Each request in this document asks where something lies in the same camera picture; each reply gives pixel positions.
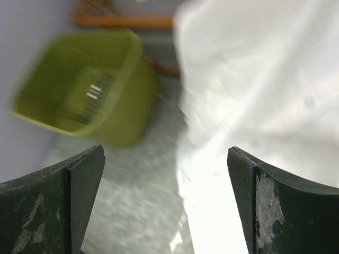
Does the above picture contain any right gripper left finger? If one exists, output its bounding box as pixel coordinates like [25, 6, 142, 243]
[1, 145, 105, 253]

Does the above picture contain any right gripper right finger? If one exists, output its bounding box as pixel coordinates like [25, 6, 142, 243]
[227, 147, 338, 253]

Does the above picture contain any white shirt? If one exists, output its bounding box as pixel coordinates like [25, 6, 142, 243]
[174, 1, 338, 253]

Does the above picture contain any green plastic laundry basket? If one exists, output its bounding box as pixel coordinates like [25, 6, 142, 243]
[13, 29, 160, 148]

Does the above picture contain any wooden shoe rack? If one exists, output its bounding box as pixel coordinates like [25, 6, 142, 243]
[72, 1, 180, 76]

